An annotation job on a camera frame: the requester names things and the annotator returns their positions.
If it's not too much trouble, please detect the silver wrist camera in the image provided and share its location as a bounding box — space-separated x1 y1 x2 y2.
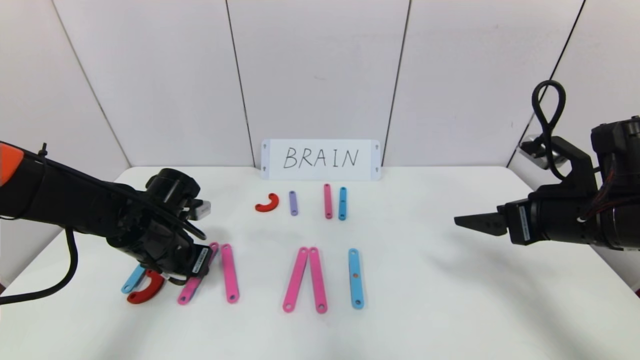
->
518 134 568 171
187 199 212 222

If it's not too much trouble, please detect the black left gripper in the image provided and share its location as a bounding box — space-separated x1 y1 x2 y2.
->
166 243 213 286

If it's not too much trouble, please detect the long pink bar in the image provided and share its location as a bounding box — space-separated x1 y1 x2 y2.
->
308 247 329 315
282 246 309 314
220 243 240 304
177 242 220 306

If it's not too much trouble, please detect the long blue bar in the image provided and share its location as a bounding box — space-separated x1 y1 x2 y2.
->
348 248 365 310
121 264 147 294

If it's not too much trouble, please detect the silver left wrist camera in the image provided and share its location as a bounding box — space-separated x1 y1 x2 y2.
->
187 199 212 222

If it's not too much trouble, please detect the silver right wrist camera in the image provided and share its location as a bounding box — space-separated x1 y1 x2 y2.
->
518 134 568 171

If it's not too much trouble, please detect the black right camera bracket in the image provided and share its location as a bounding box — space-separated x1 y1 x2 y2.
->
547 136 599 198

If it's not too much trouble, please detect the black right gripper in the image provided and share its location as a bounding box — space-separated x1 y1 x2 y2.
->
453 192 601 246

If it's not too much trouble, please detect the red C-shaped piece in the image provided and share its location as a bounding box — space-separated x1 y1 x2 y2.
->
255 193 280 213
126 270 166 305

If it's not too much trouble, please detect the black looped right arm cable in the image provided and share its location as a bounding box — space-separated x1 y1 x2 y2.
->
531 80 568 181

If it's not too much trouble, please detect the white sign reading BRAIN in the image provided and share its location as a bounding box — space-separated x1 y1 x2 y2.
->
261 139 382 182

